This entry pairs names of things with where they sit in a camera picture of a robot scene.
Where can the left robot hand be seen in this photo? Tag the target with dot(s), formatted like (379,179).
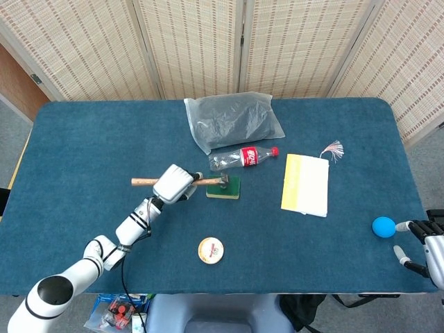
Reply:
(172,185)

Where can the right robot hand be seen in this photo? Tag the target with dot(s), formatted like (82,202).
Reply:
(428,248)

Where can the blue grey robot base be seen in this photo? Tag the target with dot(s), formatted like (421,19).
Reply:
(215,314)

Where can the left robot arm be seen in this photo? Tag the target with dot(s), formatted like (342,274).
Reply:
(93,256)

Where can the green scouring sponge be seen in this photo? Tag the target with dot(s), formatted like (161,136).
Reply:
(230,189)

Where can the blue foam ball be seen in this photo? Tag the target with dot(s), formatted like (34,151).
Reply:
(383,227)

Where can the empty cola plastic bottle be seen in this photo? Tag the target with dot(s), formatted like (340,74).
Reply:
(243,157)

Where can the round printed tin lid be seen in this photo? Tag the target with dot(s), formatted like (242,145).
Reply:
(211,251)

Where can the plastic bag with dark contents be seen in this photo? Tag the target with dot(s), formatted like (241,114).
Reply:
(233,121)

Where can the blue carpet table cover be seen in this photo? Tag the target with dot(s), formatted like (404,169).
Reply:
(277,243)

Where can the yellow white notebook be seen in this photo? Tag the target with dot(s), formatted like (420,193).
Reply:
(306,185)

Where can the red white tassel bookmark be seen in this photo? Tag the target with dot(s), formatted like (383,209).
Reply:
(333,150)

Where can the blister pack with red parts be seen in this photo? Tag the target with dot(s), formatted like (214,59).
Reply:
(111,310)

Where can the white paper cup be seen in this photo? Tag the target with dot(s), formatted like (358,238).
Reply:
(138,322)

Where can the woven folding screen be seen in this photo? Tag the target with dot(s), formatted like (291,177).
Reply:
(243,45)

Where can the brown wooden door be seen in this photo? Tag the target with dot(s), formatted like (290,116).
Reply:
(17,85)

